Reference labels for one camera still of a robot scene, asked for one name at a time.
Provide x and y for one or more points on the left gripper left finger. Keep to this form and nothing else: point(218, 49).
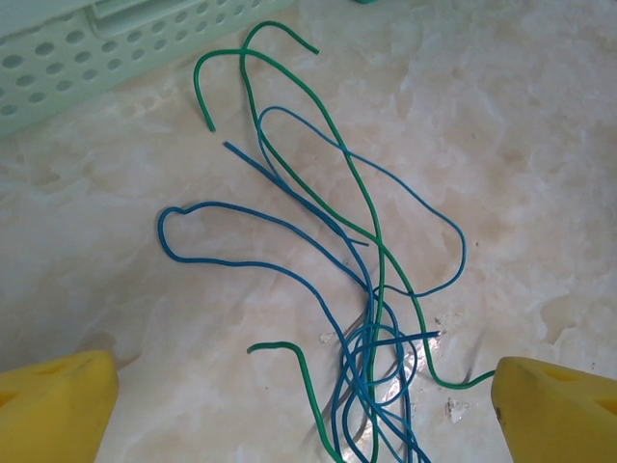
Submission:
point(53, 410)

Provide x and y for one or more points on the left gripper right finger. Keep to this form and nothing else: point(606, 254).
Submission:
point(559, 415)

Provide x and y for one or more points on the mint green plastic basket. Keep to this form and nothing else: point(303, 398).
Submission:
point(58, 72)

